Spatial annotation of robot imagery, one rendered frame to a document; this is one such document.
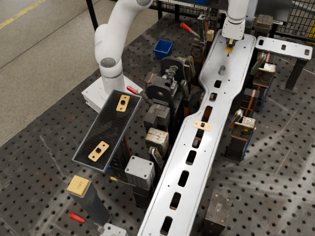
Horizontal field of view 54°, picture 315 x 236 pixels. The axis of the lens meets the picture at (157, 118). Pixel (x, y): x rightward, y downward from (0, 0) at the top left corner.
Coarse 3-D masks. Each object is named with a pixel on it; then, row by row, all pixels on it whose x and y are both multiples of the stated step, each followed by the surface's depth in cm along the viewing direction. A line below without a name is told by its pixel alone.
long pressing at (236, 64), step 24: (216, 48) 168; (240, 48) 167; (216, 72) 159; (240, 72) 158; (192, 120) 143; (216, 120) 143; (216, 144) 136; (168, 168) 131; (192, 168) 130; (168, 192) 125; (192, 192) 125; (144, 216) 120; (192, 216) 120
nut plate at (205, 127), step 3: (195, 120) 143; (198, 123) 142; (201, 123) 141; (204, 123) 141; (207, 123) 142; (195, 126) 141; (198, 126) 141; (201, 126) 141; (204, 126) 141; (207, 126) 141; (210, 126) 141; (204, 129) 140; (207, 129) 140; (210, 129) 140
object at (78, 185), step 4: (76, 176) 114; (72, 180) 113; (76, 180) 113; (80, 180) 113; (84, 180) 113; (88, 180) 113; (72, 184) 112; (76, 184) 112; (80, 184) 112; (84, 184) 112; (68, 188) 111; (72, 188) 111; (76, 188) 111; (80, 188) 111; (84, 188) 111; (76, 192) 110; (80, 192) 110
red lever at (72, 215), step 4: (72, 216) 109; (76, 216) 109; (80, 216) 110; (76, 220) 109; (80, 220) 109; (84, 220) 111; (88, 224) 111; (92, 224) 112; (96, 228) 112; (100, 228) 112; (100, 232) 111
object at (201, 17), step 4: (200, 16) 151; (200, 20) 150; (204, 20) 151; (208, 20) 150; (200, 24) 152; (204, 24) 155; (200, 28) 154; (204, 28) 157; (200, 32) 156; (204, 32) 159; (200, 36) 158; (204, 36) 161; (200, 40) 161; (204, 40) 160
